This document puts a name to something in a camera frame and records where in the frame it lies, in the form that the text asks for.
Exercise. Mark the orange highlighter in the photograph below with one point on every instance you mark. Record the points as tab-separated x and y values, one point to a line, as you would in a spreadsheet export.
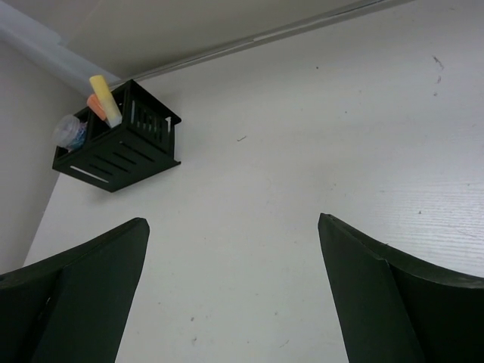
95	106

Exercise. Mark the black two-compartment organizer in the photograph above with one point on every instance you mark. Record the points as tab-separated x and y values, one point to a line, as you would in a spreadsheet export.
143	144

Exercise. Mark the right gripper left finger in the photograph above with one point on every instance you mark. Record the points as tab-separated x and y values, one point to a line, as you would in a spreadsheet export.
73	306

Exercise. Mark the yellow highlighter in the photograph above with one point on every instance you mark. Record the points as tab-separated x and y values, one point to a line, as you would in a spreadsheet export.
101	89

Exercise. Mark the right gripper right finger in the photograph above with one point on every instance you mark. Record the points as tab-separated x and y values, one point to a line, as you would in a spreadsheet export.
394	307

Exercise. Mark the clear jar of paper clips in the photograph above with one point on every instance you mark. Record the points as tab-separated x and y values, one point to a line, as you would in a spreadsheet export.
70	133

